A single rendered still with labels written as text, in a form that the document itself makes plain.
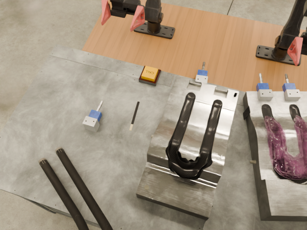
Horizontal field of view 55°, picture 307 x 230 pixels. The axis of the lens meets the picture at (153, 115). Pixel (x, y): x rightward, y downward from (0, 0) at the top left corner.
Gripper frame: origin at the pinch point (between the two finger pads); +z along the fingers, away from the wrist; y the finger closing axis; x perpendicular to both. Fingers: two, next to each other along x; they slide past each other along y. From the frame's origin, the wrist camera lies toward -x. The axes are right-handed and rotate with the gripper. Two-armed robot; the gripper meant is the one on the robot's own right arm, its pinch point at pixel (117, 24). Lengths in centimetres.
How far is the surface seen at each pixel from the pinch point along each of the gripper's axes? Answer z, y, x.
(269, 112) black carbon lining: -3, 58, 35
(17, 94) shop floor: -19, -107, 120
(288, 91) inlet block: -13, 64, 32
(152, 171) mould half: 33, 21, 34
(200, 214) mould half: 43, 40, 34
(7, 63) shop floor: -44, -130, 121
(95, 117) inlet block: 17.9, -8.1, 35.7
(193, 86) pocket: -6.0, 26.6, 33.8
